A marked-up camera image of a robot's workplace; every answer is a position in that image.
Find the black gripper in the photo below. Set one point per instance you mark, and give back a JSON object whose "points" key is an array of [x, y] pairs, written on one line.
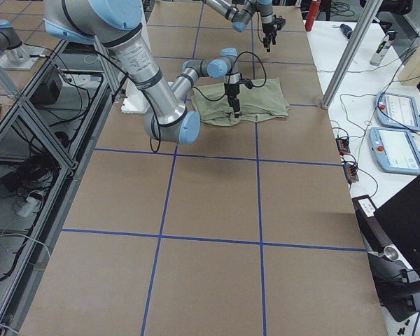
{"points": [[268, 30], [232, 92]]}

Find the sage green long-sleeve shirt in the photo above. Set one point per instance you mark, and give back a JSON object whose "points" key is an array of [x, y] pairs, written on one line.
{"points": [[265, 101]]}

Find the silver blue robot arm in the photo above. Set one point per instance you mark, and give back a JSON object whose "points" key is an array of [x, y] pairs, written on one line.
{"points": [[117, 25], [241, 18]]}

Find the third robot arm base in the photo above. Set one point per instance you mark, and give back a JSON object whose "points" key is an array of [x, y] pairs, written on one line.
{"points": [[14, 54]]}

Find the red cylinder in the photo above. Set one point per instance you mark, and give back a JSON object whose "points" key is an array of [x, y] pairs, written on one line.
{"points": [[312, 14]]}

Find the orange black USB hub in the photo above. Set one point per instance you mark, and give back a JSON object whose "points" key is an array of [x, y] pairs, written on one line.
{"points": [[349, 162]]}

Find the far blue teach pendant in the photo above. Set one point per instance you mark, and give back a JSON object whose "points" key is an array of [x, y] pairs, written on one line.
{"points": [[397, 111]]}

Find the blue teach pendant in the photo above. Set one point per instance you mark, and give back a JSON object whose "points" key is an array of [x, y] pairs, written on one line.
{"points": [[397, 111], [395, 150]]}

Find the near blue teach pendant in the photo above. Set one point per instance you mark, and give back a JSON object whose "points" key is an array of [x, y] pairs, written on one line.
{"points": [[395, 150]]}

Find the black monitor on stand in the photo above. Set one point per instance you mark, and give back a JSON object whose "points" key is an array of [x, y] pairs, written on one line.
{"points": [[392, 233]]}

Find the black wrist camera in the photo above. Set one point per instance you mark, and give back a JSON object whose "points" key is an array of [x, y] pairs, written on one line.
{"points": [[246, 82], [279, 23]]}

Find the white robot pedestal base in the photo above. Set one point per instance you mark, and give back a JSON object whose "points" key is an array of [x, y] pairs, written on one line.
{"points": [[134, 101]]}

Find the aluminium frame post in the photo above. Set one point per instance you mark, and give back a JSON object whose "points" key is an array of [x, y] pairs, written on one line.
{"points": [[365, 20]]}

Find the aluminium frame cabinet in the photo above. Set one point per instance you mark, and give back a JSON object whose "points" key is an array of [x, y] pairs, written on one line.
{"points": [[49, 124]]}

